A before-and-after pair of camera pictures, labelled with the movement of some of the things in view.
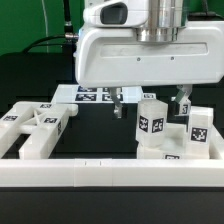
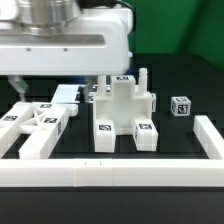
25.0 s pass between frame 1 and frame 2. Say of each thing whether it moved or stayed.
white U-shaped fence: stayed
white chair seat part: moved
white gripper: moved
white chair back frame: stayed
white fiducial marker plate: stayed
